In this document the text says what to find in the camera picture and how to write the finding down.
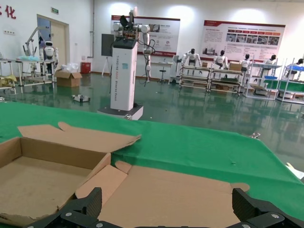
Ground white lifting frame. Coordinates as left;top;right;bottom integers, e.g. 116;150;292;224
22;26;52;57

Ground dark screen on stand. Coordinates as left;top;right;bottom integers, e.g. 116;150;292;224
101;33;115;78

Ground red bin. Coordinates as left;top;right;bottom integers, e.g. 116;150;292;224
80;61;92;74

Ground white bar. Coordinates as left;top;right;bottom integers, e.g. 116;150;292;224
286;162;304;181

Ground white scrap pile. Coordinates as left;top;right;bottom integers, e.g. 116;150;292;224
72;94;91;103

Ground large open brown carton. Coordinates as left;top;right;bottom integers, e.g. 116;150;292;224
55;69;83;88

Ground white black humanoid robot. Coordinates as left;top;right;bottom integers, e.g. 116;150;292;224
239;54;253;72
286;58;304;79
265;54;278;67
39;40;59;74
181;48;202;67
213;49;230;70

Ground green tablecloth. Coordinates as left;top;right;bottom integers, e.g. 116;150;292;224
0;101;304;214

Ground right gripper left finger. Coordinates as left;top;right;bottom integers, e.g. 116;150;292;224
23;187;103;228

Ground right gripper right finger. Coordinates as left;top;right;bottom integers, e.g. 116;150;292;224
231;187;304;228

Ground open brown cardboard box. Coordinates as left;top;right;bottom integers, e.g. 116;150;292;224
75;161;250;228
0;122;143;220

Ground metal tube worktable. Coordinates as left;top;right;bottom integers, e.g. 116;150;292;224
0;56;57;94

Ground clear plastic bags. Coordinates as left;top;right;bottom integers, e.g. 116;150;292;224
60;62;80;73

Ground black stool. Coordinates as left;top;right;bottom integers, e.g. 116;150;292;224
158;64;168;84

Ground metal tube rack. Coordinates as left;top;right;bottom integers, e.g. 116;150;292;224
210;67;244;94
244;62;281;101
179;65;212;91

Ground metal shelf racks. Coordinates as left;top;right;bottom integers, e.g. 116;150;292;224
277;63;304;105

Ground red white wall poster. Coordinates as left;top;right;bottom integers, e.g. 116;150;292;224
110;15;181;57
201;19;286;60

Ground beige door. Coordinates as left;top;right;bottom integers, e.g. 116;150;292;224
37;13;71;72

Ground white tower robot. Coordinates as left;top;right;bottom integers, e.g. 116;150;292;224
97;7;144;121

